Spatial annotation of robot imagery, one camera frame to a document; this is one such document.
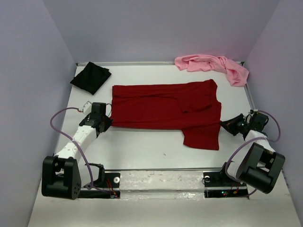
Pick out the pink t shirt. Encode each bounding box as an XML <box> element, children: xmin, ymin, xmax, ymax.
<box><xmin>174</xmin><ymin>55</ymin><xmax>249</xmax><ymax>87</ymax></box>

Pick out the red t shirt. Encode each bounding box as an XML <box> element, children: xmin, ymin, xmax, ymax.
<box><xmin>111</xmin><ymin>79</ymin><xmax>222</xmax><ymax>150</ymax></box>

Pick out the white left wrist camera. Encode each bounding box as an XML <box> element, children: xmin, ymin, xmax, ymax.
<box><xmin>82</xmin><ymin>101</ymin><xmax>92</xmax><ymax>115</ymax></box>

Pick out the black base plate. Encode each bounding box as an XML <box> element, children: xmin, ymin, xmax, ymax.
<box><xmin>202</xmin><ymin>163</ymin><xmax>249</xmax><ymax>199</ymax></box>
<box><xmin>78</xmin><ymin>163</ymin><xmax>121</xmax><ymax>199</ymax></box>

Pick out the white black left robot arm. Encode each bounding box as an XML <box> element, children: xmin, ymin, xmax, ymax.
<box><xmin>41</xmin><ymin>102</ymin><xmax>113</xmax><ymax>200</ymax></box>

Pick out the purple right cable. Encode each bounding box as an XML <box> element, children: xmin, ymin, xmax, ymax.
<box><xmin>224</xmin><ymin>109</ymin><xmax>282</xmax><ymax>197</ymax></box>

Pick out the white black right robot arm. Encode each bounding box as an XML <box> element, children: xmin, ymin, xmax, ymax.
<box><xmin>218</xmin><ymin>109</ymin><xmax>285</xmax><ymax>194</ymax></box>

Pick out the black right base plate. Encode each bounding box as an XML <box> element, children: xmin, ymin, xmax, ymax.
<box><xmin>202</xmin><ymin>163</ymin><xmax>249</xmax><ymax>199</ymax></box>

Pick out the black folded t shirt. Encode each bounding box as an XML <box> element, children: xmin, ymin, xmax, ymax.
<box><xmin>70</xmin><ymin>62</ymin><xmax>112</xmax><ymax>95</ymax></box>

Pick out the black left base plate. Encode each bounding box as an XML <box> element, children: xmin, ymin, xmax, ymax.
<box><xmin>78</xmin><ymin>163</ymin><xmax>121</xmax><ymax>199</ymax></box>

